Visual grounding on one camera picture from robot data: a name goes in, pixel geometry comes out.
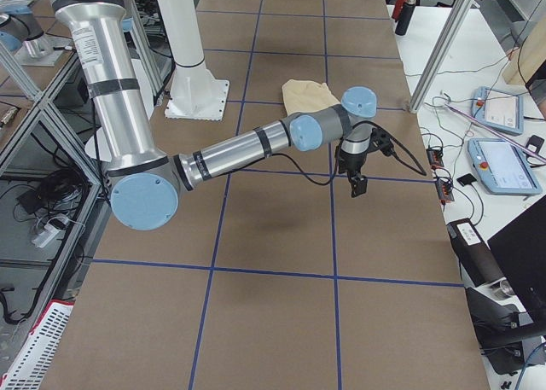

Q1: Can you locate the white perforated basket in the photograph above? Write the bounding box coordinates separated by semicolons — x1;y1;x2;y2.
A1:
1;300;73;390

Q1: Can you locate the white power strip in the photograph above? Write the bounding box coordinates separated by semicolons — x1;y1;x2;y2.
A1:
32;216;69;248

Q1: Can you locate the blue teach pendant far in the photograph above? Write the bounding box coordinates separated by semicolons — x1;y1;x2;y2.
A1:
471;86;524;136

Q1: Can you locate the beige long-sleeve printed shirt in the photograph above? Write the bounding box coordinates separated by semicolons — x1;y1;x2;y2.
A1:
282;79;340;115

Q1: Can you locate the orange electronics board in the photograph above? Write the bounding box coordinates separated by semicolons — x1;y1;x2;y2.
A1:
426;147;455;206

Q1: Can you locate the black water bottle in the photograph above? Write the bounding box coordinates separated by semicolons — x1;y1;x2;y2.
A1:
395;0;417;36

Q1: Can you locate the blue teach pendant near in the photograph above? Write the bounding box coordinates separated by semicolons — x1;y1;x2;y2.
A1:
467;138;543;195

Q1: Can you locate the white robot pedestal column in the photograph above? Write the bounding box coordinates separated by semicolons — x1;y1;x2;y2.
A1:
157;0;229;121

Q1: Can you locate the grey aluminium frame post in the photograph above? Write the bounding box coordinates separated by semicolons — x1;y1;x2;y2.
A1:
409;0;474;114

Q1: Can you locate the blue teach pendant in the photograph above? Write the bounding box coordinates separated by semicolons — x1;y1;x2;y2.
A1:
467;138;543;195
471;86;524;136

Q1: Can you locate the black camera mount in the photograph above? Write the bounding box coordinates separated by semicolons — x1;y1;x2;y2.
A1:
368;127;396;157

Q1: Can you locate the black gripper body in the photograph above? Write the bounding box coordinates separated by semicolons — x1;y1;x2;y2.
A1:
337;148;368;178

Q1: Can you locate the white reacher grabber stick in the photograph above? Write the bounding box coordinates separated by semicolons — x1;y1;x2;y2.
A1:
439;91;546;166

